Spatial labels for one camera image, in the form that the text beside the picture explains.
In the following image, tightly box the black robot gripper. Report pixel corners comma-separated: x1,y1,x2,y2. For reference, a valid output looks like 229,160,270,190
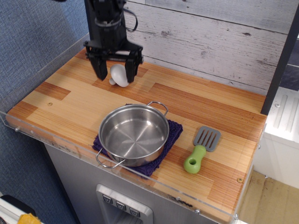
85,20,143,83

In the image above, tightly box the white toy mushroom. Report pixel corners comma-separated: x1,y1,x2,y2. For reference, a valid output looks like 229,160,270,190
109,64,129,87

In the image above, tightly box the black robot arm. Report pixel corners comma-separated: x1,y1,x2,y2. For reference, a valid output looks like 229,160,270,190
84,0,143,83

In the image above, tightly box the stainless steel pot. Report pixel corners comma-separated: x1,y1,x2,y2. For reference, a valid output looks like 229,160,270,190
95,100,170,169

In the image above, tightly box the clear acrylic guard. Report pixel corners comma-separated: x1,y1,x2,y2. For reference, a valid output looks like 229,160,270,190
0,32,267,222

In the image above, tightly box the purple cloth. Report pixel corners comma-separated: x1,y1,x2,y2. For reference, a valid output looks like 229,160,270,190
91,103,184,178

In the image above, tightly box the grey toy fridge cabinet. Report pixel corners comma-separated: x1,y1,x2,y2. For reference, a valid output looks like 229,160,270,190
46,145,238,224

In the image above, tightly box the green grey toy spatula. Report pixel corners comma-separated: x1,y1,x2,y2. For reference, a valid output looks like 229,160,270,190
184,126,221,174

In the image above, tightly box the silver dispenser panel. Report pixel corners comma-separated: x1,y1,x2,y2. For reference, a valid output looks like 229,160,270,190
96,184,154,224

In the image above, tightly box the black yellow object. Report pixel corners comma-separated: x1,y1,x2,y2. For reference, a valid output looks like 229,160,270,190
0,198,42,224

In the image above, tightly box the white side cabinet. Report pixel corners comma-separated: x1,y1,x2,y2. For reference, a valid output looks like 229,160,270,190
253,87,299,188

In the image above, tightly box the dark right post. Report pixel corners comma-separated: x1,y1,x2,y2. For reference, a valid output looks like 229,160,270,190
260,6,299,115

